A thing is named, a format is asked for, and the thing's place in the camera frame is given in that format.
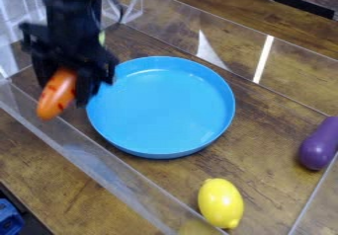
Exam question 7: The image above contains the purple toy eggplant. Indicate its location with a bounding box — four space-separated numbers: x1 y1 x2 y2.
298 117 338 170

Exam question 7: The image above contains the orange toy carrot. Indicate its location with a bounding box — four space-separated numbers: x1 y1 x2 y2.
36 66 78 120

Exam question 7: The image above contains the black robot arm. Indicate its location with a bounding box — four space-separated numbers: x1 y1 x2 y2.
19 0 119 107

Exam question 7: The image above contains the blue object at corner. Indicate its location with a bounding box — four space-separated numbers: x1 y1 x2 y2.
0 198 24 235

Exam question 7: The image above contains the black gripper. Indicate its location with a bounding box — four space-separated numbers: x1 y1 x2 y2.
19 0 119 107

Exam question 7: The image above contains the blue round plate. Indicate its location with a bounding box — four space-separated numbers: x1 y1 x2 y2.
86 56 237 159

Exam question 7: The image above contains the yellow toy lemon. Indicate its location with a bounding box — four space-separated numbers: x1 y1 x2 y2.
198 178 245 229

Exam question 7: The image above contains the clear acrylic enclosure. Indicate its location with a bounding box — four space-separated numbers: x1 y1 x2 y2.
0 0 338 235

